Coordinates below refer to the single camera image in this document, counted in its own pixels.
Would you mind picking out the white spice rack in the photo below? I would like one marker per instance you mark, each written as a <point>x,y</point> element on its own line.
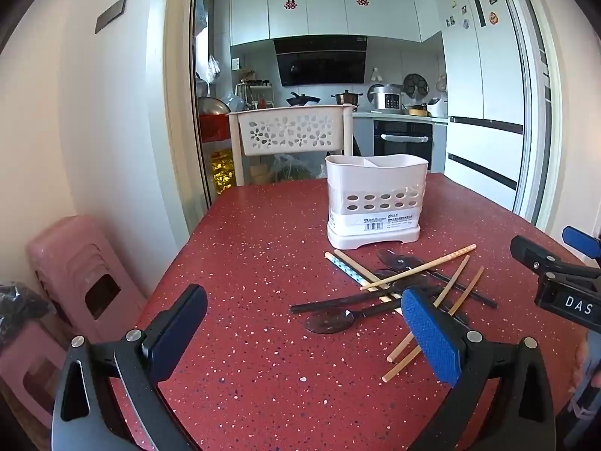
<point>253,91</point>

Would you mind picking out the dark wall switch plate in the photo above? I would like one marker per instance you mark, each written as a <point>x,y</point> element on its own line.
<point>111,14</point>

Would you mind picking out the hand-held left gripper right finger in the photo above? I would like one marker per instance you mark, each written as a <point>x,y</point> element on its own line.
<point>429,338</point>

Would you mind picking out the bagged green vegetables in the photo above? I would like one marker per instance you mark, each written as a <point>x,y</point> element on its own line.
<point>291,168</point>

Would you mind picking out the black wok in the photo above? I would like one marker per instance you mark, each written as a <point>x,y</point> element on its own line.
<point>303,100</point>

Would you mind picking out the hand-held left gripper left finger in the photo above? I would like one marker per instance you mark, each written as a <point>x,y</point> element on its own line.
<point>178,333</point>

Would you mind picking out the white flower-cutout basket cart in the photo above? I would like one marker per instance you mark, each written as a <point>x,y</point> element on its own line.
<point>291,127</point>

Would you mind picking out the silver electric pressure cooker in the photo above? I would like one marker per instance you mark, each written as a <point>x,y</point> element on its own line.
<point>387,98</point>

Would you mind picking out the cardboard box under cart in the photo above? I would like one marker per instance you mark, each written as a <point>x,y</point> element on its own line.
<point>259,174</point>

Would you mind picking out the patterned wooden chopstick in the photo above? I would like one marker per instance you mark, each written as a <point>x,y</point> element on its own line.
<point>418,267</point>
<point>354,268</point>

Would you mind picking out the black round multi-hole pan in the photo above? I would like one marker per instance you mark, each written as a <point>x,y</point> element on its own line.
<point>416,84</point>

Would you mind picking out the black range hood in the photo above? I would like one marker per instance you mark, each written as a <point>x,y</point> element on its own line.
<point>321,63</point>

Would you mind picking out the red plastic crate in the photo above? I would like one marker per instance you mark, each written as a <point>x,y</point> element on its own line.
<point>215,128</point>

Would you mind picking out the person's right forearm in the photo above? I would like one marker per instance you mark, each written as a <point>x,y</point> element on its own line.
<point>584,361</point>

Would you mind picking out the grey kitchen base cabinet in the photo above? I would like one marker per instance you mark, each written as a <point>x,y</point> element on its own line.
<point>439,145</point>

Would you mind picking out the white wall hook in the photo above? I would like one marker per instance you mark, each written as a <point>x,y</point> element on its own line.
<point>376,74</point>

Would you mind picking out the steel pot lid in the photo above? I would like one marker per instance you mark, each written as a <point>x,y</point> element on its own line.
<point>211,105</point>

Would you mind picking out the white wall cabinets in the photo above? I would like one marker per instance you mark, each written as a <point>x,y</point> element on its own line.
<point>328,14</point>

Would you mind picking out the white small kitchen appliance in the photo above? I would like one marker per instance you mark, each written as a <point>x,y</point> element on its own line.
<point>437,108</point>

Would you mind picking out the pink plastic stool stack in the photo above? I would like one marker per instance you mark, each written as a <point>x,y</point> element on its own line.
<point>80,263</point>

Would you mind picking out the hanging clear plastic bag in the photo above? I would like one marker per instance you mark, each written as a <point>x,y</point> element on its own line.
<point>213,69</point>

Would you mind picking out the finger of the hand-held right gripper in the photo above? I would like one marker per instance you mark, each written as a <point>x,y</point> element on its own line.
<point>526,249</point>
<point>582,240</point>

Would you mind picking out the plain wooden chopstick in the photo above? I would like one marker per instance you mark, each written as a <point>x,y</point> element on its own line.
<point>463,291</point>
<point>452,277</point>

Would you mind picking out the black built-in oven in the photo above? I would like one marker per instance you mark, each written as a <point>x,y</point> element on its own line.
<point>404,145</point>

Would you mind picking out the blue dotted chopstick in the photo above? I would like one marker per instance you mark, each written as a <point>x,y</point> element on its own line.
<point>342,267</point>

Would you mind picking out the black plastic bag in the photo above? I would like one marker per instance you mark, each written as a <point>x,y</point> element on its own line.
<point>21,305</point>

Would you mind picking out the dark translucent plastic spoon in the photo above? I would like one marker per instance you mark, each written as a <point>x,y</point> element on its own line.
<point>328,302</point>
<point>413,263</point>
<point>389,257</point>
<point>328,322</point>

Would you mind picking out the white refrigerator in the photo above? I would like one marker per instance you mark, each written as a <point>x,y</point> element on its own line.
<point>483,103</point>

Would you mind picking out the steel pot with lid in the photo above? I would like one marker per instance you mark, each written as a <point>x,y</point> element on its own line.
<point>346,97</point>

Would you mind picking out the yellow round container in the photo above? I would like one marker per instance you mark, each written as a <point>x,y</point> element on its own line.
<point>418,111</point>

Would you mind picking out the pink cutlery holder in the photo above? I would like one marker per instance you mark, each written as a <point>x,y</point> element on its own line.
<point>375,183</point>

